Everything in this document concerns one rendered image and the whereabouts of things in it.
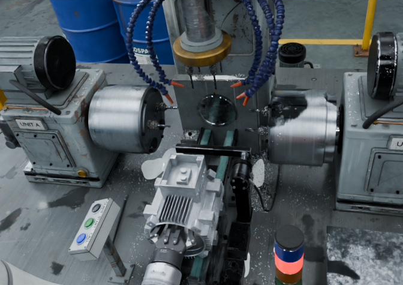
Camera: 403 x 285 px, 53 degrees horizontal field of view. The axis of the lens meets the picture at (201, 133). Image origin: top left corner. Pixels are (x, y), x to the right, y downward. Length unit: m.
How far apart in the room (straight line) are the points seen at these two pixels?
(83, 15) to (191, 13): 2.15
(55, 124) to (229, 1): 0.72
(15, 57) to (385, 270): 1.27
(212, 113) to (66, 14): 2.04
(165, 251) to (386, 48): 0.76
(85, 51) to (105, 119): 2.05
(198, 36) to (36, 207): 0.92
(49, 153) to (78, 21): 1.87
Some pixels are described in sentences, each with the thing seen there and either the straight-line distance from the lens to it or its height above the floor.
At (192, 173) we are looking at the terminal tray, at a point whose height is 1.12.
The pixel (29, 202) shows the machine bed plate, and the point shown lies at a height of 0.80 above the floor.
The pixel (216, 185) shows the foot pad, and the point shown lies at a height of 1.08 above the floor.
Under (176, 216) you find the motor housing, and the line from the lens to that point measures 1.07.
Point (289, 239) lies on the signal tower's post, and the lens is 0.87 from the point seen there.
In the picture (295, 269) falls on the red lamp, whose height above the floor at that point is 1.14.
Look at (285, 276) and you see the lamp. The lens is 0.96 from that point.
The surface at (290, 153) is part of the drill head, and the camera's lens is 1.28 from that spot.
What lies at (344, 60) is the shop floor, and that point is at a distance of 3.63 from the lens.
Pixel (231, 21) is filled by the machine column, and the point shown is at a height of 1.30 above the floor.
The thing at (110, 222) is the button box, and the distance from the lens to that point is 1.19.
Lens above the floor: 1.95
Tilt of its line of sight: 42 degrees down
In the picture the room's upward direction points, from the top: 10 degrees counter-clockwise
